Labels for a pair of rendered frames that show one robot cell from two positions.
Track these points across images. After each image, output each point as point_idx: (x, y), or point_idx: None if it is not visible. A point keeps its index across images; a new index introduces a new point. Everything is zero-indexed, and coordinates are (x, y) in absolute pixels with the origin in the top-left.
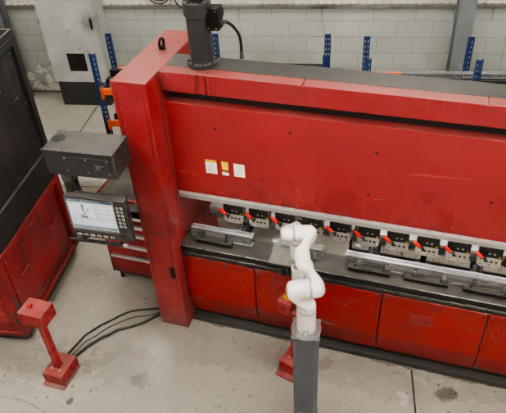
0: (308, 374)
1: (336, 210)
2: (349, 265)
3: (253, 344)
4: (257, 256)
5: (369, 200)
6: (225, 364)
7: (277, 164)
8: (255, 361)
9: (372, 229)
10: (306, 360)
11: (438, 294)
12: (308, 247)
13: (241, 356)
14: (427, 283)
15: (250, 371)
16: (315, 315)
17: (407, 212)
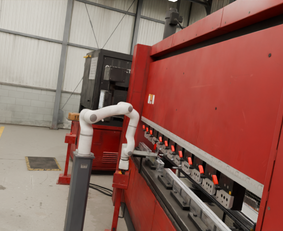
0: (70, 191)
1: (166, 124)
2: (159, 175)
3: (117, 227)
4: (139, 158)
5: (176, 114)
6: (95, 219)
7: (160, 92)
8: (104, 229)
9: (172, 141)
10: (72, 175)
11: (171, 207)
12: (115, 107)
13: (105, 224)
14: (176, 200)
15: (95, 228)
16: (85, 140)
17: (184, 124)
